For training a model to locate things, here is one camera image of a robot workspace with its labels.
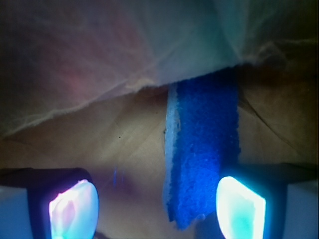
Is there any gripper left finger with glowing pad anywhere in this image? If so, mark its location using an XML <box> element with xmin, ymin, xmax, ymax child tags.
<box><xmin>0</xmin><ymin>168</ymin><xmax>99</xmax><ymax>239</ymax></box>

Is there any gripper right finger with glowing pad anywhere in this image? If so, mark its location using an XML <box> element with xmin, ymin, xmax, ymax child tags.
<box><xmin>216</xmin><ymin>163</ymin><xmax>319</xmax><ymax>239</ymax></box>

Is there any blue rectangular sponge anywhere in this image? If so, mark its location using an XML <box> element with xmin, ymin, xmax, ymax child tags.
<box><xmin>163</xmin><ymin>68</ymin><xmax>240</xmax><ymax>230</ymax></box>

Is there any brown paper bag bin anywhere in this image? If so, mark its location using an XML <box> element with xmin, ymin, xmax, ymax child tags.
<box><xmin>0</xmin><ymin>0</ymin><xmax>319</xmax><ymax>239</ymax></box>

